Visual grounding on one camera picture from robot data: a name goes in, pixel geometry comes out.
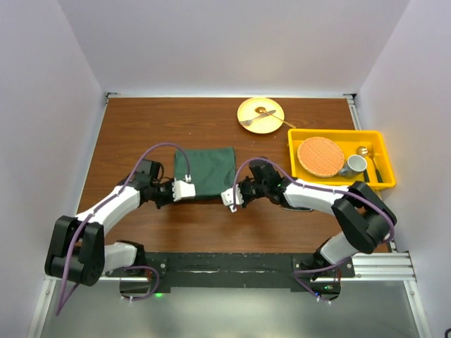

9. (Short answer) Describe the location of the orange woven coaster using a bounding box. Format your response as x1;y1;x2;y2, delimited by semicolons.
297;137;345;178

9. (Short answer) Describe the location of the yellow plastic bin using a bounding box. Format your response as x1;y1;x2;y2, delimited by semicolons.
288;129;396;191

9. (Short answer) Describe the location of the gold spoon on plate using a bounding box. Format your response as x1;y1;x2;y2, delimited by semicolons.
254;106;296;128

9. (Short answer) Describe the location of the dark handled utensil in bin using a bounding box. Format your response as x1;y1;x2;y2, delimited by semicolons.
371;153;383;183

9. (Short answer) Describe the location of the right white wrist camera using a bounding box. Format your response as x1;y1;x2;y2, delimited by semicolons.
221;187;243;213

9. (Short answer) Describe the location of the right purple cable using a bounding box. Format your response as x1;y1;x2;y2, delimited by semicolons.
233;158;395;306

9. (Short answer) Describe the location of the grey mug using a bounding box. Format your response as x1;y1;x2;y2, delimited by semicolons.
338;154;367;179

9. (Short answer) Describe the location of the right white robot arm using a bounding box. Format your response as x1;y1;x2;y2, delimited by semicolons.
230;157;397;277

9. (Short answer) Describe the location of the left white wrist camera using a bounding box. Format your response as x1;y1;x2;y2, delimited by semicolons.
172;175;196;202

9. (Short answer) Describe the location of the purple cable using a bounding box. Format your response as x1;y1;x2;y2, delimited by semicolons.
56;142;193;316
233;158;395;306

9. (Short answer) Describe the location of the aluminium frame rail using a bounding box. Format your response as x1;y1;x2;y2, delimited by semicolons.
45;250;416;282

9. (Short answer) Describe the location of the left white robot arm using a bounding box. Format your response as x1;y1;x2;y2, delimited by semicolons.
44;160;175;286

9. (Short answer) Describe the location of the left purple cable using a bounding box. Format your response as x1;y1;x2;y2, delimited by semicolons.
56;142;193;316

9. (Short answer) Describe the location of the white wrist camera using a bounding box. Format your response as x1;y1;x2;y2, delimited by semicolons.
172;175;196;202
221;187;243;213

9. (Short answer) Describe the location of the silver fork on plate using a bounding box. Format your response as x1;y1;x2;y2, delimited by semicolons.
239;110;276;126

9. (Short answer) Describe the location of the gold spoon in bin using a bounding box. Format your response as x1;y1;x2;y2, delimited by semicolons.
357;146;377;168

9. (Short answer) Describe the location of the dark green cloth napkin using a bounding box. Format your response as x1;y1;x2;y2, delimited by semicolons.
185;147;236;201

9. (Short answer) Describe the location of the yellow round plate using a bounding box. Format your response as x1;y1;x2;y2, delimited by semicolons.
237;97;285;134

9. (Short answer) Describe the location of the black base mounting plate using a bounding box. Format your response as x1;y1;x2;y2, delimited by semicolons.
118;251;356;296

